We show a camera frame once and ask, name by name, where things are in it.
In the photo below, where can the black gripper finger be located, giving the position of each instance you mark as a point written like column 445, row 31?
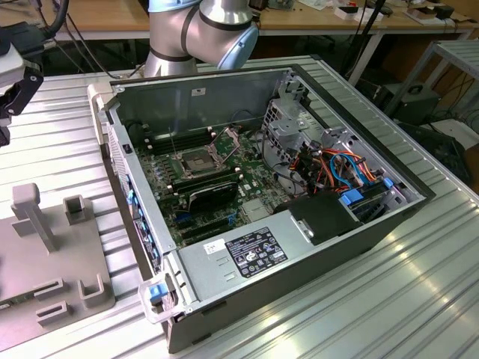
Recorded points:
column 26, row 89

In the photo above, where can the black RAM slot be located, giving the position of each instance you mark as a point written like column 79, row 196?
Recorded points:
column 181, row 191
column 187, row 136
column 206, row 176
column 206, row 179
column 187, row 131
column 204, row 182
column 187, row 145
column 187, row 141

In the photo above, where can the CPU socket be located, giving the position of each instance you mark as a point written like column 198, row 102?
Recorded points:
column 196, row 161

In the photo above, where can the blue expansion slot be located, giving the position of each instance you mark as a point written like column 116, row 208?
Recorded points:
column 182, row 216

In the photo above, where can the black expansion slot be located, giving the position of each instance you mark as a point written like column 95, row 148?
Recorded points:
column 202, row 221
column 206, row 230

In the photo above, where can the wooden desk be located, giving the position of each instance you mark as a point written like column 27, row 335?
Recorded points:
column 112, row 15
column 307, row 18

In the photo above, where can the grey parts rack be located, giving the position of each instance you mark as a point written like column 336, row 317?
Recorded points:
column 45, row 269

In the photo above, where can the green RAM stick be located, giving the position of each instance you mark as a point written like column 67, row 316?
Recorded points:
column 15, row 300

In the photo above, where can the black graphics card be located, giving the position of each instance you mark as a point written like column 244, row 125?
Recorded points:
column 211, row 198

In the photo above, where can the green motherboard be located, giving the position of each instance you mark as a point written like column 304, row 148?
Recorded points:
column 247, row 179

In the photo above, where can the blue case latch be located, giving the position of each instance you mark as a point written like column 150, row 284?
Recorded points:
column 156, row 293

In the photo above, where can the silver power supply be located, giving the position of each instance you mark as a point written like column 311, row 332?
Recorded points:
column 209, row 269

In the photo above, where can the silver chipset heatsink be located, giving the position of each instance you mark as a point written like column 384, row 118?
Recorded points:
column 256, row 209

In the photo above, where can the silver perforated drive cage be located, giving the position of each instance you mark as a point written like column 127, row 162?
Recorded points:
column 284, row 129

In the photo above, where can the white box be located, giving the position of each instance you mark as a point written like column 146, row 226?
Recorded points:
column 346, row 13

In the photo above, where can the black plastic shroud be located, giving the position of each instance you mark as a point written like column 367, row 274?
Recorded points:
column 322, row 220

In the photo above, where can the blue disk carrier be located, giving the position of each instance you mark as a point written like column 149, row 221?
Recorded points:
column 351, row 196

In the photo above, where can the open black PC case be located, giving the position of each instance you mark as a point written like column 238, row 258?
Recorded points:
column 337, row 254

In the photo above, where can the brown cardboard box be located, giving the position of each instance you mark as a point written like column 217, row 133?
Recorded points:
column 421, row 16

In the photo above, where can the grey wrist camera housing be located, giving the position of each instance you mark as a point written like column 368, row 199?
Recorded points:
column 9, row 67

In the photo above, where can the silver disk bay bracket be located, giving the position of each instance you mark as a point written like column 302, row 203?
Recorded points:
column 340, row 140

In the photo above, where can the grey metal shelf frame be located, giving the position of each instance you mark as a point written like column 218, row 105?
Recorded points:
column 460, row 52

